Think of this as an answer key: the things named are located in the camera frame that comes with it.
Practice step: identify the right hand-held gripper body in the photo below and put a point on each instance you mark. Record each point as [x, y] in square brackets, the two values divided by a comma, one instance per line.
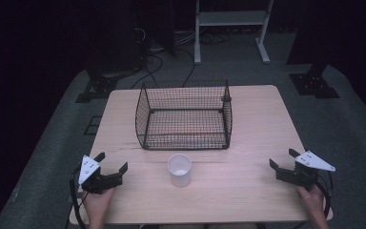
[294, 176]

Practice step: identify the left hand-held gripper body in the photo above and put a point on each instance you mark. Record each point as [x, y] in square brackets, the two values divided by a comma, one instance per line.
[101, 183]

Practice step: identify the white plastic cup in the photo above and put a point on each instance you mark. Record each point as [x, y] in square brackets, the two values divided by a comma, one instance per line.
[179, 171]

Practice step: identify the person's left hand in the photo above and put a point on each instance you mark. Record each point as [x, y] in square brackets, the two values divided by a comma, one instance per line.
[99, 203]

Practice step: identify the person's right hand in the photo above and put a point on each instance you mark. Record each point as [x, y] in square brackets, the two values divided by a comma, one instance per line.
[313, 198]

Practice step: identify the light wooden table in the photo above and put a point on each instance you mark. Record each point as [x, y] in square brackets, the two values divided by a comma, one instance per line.
[254, 191]

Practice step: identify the black metal stand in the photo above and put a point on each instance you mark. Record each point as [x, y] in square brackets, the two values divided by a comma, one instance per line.
[314, 84]
[100, 86]

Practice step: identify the white metal desk frame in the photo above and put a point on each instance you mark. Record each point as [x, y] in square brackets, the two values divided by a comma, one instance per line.
[232, 18]

